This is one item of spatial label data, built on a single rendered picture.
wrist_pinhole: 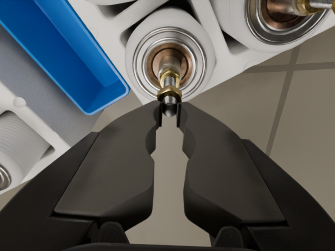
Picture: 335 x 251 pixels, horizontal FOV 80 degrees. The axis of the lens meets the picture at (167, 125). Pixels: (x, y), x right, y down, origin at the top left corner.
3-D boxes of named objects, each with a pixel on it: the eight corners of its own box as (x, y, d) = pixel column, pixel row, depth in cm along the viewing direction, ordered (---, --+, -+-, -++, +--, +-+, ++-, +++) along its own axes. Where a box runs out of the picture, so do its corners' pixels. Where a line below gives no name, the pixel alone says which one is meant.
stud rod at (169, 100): (162, 74, 19) (159, 113, 13) (167, 65, 19) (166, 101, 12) (171, 79, 20) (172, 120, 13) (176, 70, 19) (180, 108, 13)
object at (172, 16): (143, 62, 38) (125, 106, 23) (142, 3, 33) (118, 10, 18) (193, 64, 39) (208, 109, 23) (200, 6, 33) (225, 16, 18)
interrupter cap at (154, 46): (134, 97, 23) (133, 100, 22) (131, 23, 19) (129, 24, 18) (201, 100, 23) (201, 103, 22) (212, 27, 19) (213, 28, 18)
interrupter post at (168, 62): (157, 76, 22) (155, 88, 19) (158, 53, 20) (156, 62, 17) (180, 77, 22) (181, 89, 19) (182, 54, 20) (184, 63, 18)
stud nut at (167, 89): (152, 100, 15) (151, 105, 14) (163, 80, 14) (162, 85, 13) (175, 111, 15) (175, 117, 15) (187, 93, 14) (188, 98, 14)
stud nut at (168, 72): (155, 81, 18) (154, 84, 17) (164, 64, 17) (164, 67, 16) (174, 91, 18) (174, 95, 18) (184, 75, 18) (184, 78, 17)
